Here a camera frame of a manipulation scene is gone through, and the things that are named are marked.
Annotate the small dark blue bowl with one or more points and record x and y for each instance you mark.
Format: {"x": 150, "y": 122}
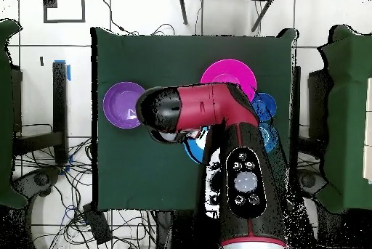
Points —
{"x": 268, "y": 105}

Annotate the green cloth side table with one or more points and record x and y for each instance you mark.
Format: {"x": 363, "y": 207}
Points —
{"x": 348, "y": 115}
{"x": 5, "y": 115}

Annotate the translucent teal plastic bowl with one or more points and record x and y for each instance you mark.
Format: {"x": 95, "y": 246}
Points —
{"x": 271, "y": 140}

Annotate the purple plastic bowl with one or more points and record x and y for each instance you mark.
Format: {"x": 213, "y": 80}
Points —
{"x": 119, "y": 106}

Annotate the white box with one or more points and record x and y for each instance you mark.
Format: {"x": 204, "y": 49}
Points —
{"x": 368, "y": 144}

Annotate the dark green table cloth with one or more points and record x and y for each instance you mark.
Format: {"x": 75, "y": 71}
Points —
{"x": 145, "y": 173}

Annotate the pink plastic bowl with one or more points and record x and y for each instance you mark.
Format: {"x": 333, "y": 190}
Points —
{"x": 232, "y": 70}

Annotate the bright blue plastic bowl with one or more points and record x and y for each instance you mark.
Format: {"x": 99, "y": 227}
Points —
{"x": 194, "y": 150}

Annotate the black power box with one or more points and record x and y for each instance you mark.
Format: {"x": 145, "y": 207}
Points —
{"x": 97, "y": 223}

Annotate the blue tape strip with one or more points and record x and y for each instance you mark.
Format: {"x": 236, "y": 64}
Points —
{"x": 69, "y": 72}

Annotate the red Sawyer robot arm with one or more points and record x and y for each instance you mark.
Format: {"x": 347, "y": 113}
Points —
{"x": 209, "y": 106}

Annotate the black table frame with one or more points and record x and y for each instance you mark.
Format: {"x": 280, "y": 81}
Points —
{"x": 59, "y": 109}

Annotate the grey square frame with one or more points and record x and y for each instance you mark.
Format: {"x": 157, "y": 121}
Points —
{"x": 64, "y": 20}

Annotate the black pedestal foot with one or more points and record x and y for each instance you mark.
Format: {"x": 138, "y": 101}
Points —
{"x": 314, "y": 183}
{"x": 40, "y": 178}

